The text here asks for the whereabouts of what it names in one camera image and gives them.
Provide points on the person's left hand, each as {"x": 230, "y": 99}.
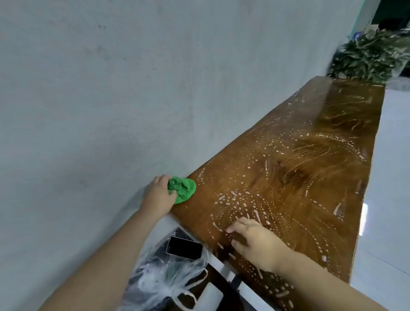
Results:
{"x": 157, "y": 197}

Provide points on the person's right hand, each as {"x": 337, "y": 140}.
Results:
{"x": 261, "y": 245}

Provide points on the green cloth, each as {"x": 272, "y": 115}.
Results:
{"x": 185, "y": 192}

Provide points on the person's left forearm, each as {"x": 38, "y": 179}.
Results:
{"x": 105, "y": 272}

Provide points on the person's right forearm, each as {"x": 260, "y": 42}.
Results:
{"x": 320, "y": 285}

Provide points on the black smartphone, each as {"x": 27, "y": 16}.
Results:
{"x": 184, "y": 248}

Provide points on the white spray bottle green collar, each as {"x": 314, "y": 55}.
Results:
{"x": 209, "y": 296}

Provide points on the brown wooden table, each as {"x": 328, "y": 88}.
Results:
{"x": 298, "y": 179}

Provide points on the clear plastic bag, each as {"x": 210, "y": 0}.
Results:
{"x": 157, "y": 282}

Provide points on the green leafy plant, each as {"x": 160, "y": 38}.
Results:
{"x": 368, "y": 57}

